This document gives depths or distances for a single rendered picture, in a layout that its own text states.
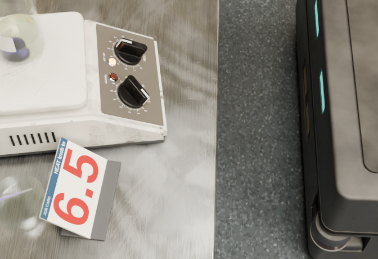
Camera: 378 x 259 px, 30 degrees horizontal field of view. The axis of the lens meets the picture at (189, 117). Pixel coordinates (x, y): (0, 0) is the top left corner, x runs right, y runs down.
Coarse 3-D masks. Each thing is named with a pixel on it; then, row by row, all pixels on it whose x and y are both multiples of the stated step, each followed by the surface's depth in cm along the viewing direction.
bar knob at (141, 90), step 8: (128, 80) 73; (136, 80) 73; (120, 88) 73; (128, 88) 73; (136, 88) 73; (120, 96) 73; (128, 96) 73; (136, 96) 73; (144, 96) 73; (128, 104) 73; (136, 104) 73
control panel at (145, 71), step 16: (96, 32) 76; (112, 32) 78; (112, 48) 76; (144, 64) 78; (112, 80) 74; (144, 80) 76; (112, 96) 73; (112, 112) 72; (128, 112) 73; (144, 112) 74; (160, 112) 75
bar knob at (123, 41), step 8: (120, 40) 75; (128, 40) 76; (120, 48) 76; (128, 48) 76; (136, 48) 76; (144, 48) 76; (120, 56) 76; (128, 56) 76; (136, 56) 77; (128, 64) 76
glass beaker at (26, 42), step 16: (0, 0) 69; (16, 0) 70; (32, 0) 68; (0, 16) 65; (32, 16) 67; (0, 32) 67; (16, 32) 67; (32, 32) 68; (0, 48) 69; (16, 48) 69; (32, 48) 70; (16, 64) 71
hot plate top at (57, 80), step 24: (48, 24) 74; (72, 24) 74; (48, 48) 72; (72, 48) 72; (0, 72) 71; (24, 72) 71; (48, 72) 71; (72, 72) 71; (0, 96) 69; (24, 96) 69; (48, 96) 69; (72, 96) 69
